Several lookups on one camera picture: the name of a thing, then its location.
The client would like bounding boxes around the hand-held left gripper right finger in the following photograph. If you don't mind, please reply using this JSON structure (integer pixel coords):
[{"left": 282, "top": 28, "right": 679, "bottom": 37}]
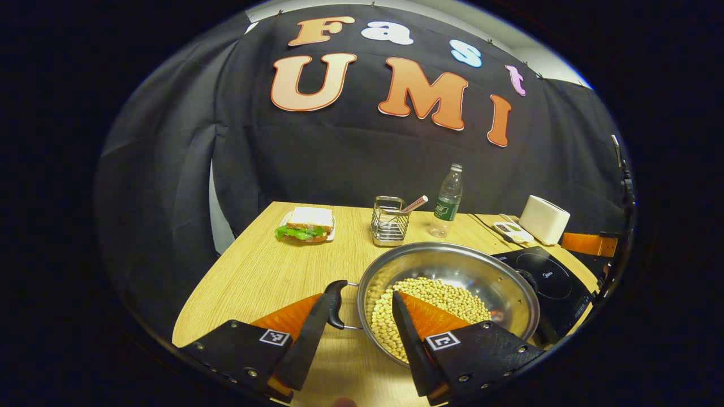
[{"left": 391, "top": 291, "right": 545, "bottom": 406}]

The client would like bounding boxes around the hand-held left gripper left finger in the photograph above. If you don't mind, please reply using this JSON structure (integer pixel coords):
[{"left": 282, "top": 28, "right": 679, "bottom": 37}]
[{"left": 180, "top": 291, "right": 340, "bottom": 404}]

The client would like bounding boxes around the black induction cooktop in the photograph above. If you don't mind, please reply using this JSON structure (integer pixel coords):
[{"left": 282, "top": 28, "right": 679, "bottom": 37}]
[{"left": 491, "top": 246, "right": 594, "bottom": 345}]

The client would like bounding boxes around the pile of soybeans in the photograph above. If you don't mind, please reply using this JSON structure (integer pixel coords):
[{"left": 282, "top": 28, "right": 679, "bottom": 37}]
[{"left": 368, "top": 277, "right": 493, "bottom": 362}]

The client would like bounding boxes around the stainless steel pot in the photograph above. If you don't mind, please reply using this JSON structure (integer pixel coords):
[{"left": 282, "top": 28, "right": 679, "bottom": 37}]
[{"left": 325, "top": 242, "right": 541, "bottom": 371}]

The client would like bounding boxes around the white toaster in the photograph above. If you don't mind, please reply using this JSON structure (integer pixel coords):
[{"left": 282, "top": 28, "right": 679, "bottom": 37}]
[{"left": 519, "top": 195, "right": 571, "bottom": 245}]

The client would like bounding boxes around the divided white grain dish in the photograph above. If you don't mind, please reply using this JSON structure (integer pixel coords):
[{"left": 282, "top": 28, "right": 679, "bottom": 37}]
[{"left": 493, "top": 220, "right": 535, "bottom": 244}]

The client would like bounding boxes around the sandwich with lettuce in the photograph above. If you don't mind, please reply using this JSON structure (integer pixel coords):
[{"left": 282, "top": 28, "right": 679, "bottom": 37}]
[{"left": 275, "top": 207, "right": 334, "bottom": 243}]

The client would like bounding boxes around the clear plastic water bottle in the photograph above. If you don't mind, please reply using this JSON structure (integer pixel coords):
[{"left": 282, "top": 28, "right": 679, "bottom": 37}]
[{"left": 429, "top": 163, "right": 463, "bottom": 238}]

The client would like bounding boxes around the black backdrop cloth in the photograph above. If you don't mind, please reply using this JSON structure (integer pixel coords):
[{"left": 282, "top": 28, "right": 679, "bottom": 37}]
[{"left": 93, "top": 3, "right": 631, "bottom": 340}]

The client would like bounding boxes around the row of black cloth clips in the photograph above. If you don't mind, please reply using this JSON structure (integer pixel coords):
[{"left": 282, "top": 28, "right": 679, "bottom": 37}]
[{"left": 246, "top": 3, "right": 544, "bottom": 80}]

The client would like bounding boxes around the wire mesh utensil holder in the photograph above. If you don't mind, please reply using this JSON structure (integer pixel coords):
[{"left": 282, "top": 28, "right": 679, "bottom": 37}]
[{"left": 370, "top": 196, "right": 411, "bottom": 247}]

